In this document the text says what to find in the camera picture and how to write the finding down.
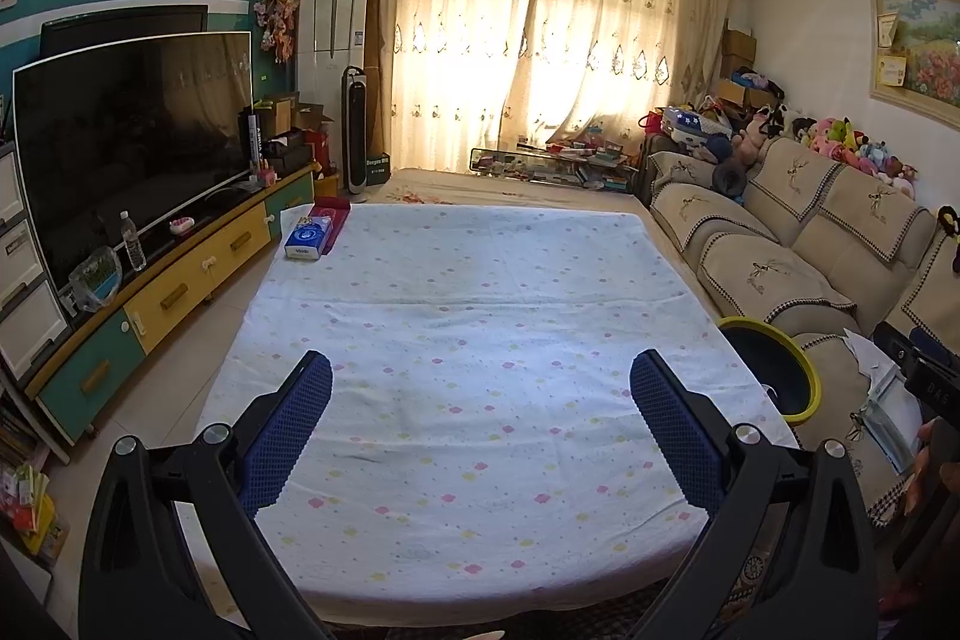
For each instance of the red box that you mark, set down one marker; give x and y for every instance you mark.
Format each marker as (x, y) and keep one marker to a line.
(334, 211)

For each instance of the dark green box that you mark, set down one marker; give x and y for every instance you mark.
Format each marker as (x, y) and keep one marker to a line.
(378, 169)

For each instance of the white dotted tablecloth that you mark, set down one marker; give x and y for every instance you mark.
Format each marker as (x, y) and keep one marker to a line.
(480, 347)

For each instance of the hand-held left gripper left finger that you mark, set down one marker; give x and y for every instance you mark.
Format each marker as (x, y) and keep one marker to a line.
(289, 430)

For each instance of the black flat screen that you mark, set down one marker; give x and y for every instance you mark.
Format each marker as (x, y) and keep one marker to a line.
(120, 27)

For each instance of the small pink item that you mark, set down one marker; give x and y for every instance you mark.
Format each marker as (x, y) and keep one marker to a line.
(181, 225)

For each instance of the white standing air conditioner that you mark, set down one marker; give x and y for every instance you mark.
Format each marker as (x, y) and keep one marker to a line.
(330, 70)

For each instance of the blue starry bag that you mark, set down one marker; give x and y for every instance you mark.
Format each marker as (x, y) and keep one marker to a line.
(694, 123)

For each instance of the yellow rimmed trash bin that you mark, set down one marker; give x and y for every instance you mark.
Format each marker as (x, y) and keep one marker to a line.
(772, 370)

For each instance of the open cardboard boxes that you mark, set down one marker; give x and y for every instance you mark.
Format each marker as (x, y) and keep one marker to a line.
(281, 111)

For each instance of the cream embroidered curtain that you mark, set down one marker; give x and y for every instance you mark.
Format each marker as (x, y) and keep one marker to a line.
(555, 48)

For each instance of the glass bowl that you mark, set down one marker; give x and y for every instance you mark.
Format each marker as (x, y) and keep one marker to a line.
(96, 280)

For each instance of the beige sofa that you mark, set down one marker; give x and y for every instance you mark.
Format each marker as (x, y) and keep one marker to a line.
(787, 235)

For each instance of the black tower fan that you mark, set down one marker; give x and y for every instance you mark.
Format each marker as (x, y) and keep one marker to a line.
(355, 130)

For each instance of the yellow and black plush toy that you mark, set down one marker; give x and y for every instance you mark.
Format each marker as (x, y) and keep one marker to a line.
(951, 235)

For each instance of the clear water bottle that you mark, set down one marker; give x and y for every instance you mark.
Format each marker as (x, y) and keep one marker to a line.
(133, 242)

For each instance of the person's right hand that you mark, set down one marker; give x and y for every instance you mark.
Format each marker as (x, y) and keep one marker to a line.
(926, 452)

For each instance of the white drawer unit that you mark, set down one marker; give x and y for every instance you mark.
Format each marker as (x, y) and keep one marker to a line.
(26, 280)

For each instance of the yellow and green television cabinet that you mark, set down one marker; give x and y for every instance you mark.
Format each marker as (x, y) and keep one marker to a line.
(202, 265)

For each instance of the red bag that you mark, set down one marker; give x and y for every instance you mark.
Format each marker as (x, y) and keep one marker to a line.
(318, 153)

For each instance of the floral beige sheet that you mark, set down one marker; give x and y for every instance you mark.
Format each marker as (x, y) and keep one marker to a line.
(465, 189)

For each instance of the pile of plush toys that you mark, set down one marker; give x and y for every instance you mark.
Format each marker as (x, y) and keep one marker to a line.
(855, 149)

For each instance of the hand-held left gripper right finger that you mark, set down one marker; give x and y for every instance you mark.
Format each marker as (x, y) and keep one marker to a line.
(675, 430)

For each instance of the framed flower painting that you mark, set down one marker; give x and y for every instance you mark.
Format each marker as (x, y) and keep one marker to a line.
(926, 48)

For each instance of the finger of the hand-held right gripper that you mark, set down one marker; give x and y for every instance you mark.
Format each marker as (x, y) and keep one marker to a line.
(892, 341)

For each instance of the hanging flower decoration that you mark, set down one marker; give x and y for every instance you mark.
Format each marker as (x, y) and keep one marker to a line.
(276, 21)

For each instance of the blue tissue pack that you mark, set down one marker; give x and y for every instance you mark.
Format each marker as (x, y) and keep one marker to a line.
(307, 239)

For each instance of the large curved television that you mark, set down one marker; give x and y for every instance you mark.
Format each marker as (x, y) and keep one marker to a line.
(127, 160)

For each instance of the cluttered bookshelf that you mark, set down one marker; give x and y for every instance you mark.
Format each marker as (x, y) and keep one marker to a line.
(26, 482)

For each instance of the stacked cardboard boxes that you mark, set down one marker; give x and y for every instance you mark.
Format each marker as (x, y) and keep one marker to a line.
(739, 55)

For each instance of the pile of papers and bags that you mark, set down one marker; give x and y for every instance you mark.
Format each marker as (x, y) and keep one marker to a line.
(889, 407)

